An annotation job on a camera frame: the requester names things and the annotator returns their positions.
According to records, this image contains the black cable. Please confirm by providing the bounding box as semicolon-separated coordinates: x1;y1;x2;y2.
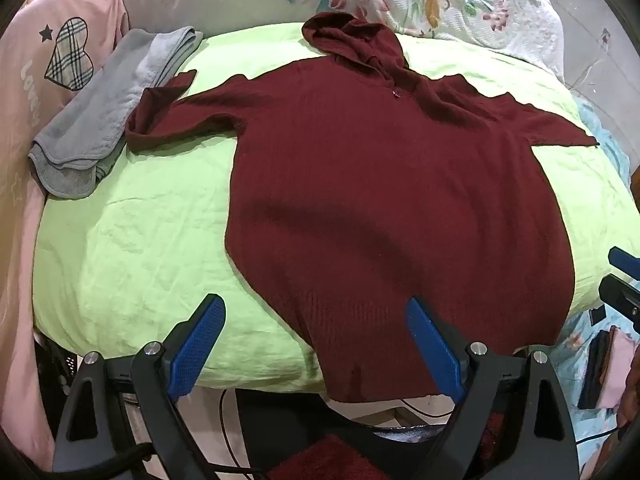
218;388;273;477

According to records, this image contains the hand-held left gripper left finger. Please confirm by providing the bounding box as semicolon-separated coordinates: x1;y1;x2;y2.
52;293;226;480

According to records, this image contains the light green bed sheet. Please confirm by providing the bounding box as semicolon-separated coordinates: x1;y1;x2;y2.
34;22;633;395

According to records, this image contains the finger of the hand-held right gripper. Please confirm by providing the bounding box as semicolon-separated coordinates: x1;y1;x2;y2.
598;274;640;334
608;247;640;278

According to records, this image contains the pink heart print blanket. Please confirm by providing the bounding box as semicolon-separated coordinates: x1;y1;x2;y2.
0;0;132;471

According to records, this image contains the grey folded towel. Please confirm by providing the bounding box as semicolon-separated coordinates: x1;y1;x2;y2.
28;26;204;199

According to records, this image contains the black flat case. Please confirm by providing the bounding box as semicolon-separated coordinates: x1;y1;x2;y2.
577;326;619;409

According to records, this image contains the maroon hooded sweater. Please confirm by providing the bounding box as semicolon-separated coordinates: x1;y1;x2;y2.
125;10;600;404

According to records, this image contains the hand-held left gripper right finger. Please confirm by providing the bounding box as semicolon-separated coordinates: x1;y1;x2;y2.
406;297;581;480

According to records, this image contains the red fuzzy cloth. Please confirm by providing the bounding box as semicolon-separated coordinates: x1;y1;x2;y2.
270;432;392;480

